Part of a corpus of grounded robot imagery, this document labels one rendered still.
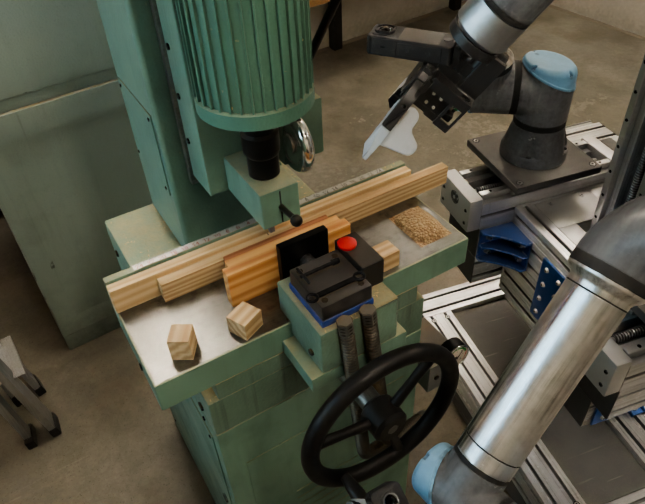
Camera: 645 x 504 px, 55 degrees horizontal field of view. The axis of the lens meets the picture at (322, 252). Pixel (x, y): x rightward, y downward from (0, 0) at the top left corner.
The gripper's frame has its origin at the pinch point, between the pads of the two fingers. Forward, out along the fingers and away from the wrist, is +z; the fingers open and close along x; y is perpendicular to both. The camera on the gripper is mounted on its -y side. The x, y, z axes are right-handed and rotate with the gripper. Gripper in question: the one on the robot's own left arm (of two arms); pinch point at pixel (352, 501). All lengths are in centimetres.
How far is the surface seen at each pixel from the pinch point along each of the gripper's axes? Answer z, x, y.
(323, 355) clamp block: 3.8, 4.3, -21.6
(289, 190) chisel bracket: 14.7, 11.4, -44.7
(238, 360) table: 14.1, -5.7, -22.6
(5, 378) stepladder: 106, -48, -11
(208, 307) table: 21.7, -5.8, -30.3
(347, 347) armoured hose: 1.9, 7.6, -21.8
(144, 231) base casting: 60, -6, -41
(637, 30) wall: 196, 330, -31
